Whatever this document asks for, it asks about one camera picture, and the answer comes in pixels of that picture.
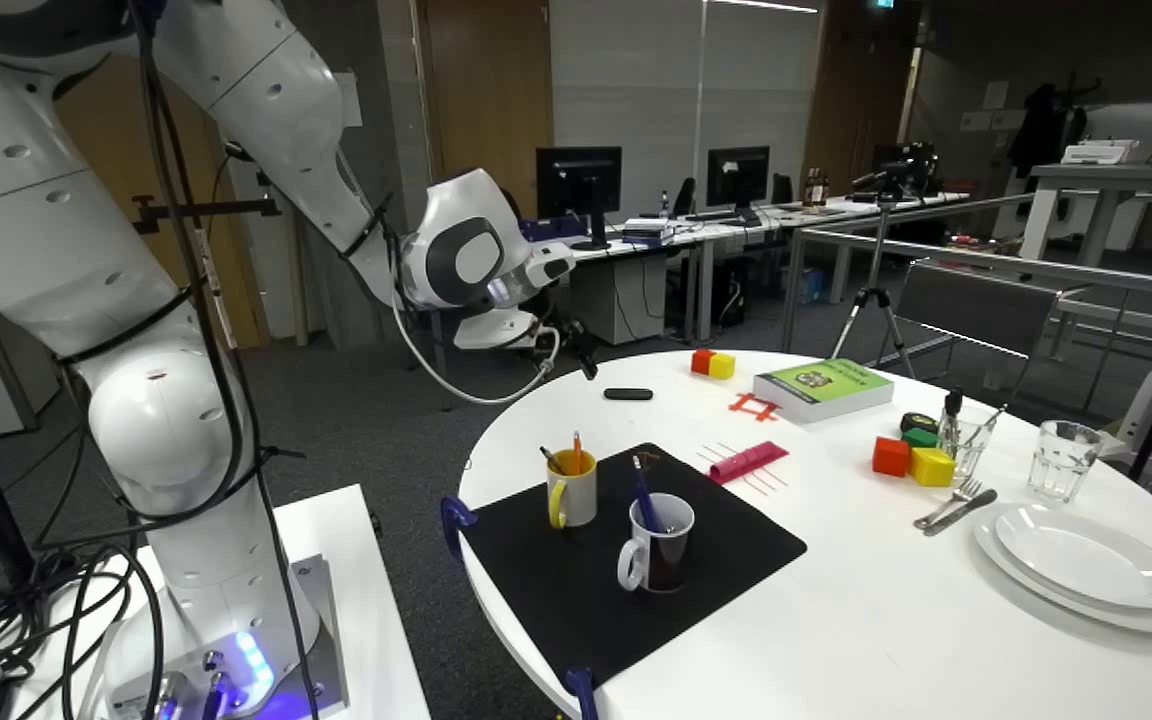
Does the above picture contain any white mug yellow interior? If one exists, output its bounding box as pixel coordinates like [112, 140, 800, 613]
[544, 449, 600, 531]

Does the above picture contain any grey table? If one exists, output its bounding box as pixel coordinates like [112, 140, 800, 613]
[1018, 156, 1152, 267]

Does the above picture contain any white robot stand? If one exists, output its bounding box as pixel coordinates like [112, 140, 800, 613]
[0, 478, 400, 720]

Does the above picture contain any small white plate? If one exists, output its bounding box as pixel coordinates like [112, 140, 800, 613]
[988, 501, 1152, 614]

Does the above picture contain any clear faceted drinking glass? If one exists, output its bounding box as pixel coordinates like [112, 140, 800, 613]
[1025, 414, 1103, 509]

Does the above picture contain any blue tape strip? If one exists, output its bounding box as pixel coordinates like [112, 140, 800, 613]
[562, 669, 604, 720]
[436, 490, 475, 553]

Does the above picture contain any orange frame-shaped piece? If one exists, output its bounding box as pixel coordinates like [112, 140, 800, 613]
[730, 387, 786, 424]

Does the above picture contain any black table mat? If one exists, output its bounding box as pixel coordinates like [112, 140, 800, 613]
[452, 440, 812, 692]

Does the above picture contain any black marker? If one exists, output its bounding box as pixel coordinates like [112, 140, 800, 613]
[942, 384, 964, 457]

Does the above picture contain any tall clear glass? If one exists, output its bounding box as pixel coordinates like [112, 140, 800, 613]
[943, 402, 1009, 490]

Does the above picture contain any dark and white mug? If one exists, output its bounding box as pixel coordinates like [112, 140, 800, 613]
[613, 487, 700, 595]

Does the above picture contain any red block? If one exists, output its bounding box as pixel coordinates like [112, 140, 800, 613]
[868, 433, 915, 478]

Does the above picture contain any metal knife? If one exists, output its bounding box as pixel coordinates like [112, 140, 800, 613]
[928, 482, 1005, 536]

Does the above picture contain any long white desk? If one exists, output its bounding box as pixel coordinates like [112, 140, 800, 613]
[519, 188, 977, 393]

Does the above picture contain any green book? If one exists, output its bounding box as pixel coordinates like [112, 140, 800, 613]
[748, 357, 899, 428]

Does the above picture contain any black cable bundle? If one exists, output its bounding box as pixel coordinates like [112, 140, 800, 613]
[0, 536, 165, 720]

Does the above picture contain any blue pen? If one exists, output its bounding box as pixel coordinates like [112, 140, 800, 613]
[625, 453, 669, 531]

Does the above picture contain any pink comb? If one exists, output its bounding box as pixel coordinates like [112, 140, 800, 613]
[709, 437, 792, 487]

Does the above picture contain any grey camera tripod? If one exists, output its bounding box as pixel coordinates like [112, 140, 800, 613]
[824, 195, 925, 378]

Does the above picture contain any dark coat on rack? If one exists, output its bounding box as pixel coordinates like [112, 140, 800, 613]
[1005, 76, 1096, 185]

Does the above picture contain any stack of white plates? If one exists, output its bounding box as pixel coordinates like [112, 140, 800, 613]
[970, 512, 1152, 641]

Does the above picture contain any yellow block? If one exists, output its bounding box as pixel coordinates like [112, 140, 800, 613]
[908, 444, 960, 490]

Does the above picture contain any black tripod camera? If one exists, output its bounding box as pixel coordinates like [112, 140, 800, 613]
[850, 134, 949, 206]

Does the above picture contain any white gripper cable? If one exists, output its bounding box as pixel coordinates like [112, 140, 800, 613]
[392, 300, 568, 413]

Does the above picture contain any metal fork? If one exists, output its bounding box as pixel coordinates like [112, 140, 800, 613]
[911, 490, 970, 536]

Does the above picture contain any metal frame enclosure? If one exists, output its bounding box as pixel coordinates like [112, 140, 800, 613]
[786, 188, 1152, 418]

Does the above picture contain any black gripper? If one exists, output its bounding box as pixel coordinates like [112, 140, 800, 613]
[533, 284, 610, 384]

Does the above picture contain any black computer monitor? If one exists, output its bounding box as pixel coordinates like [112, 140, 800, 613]
[703, 140, 776, 227]
[533, 145, 629, 251]

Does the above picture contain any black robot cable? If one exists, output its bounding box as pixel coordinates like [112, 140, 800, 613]
[127, 0, 334, 720]

